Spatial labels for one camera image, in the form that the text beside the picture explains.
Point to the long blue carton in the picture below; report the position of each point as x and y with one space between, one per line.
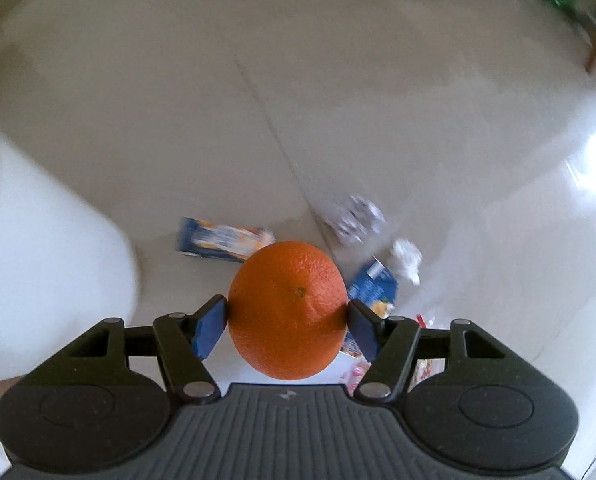
217 240

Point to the crumpled white tissue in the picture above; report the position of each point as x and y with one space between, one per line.
408 257

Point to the orange fruit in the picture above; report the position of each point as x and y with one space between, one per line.
288 310

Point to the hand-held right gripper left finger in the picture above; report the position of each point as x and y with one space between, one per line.
208 327

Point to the clear red-printed plastic wrapper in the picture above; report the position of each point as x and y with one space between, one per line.
428 367

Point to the crumpled printed paper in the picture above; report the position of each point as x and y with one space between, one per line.
353 220

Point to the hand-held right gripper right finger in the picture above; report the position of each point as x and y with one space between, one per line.
364 329

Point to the blue juice carton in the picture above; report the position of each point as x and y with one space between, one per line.
373 287

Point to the white bin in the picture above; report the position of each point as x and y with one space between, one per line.
42 270

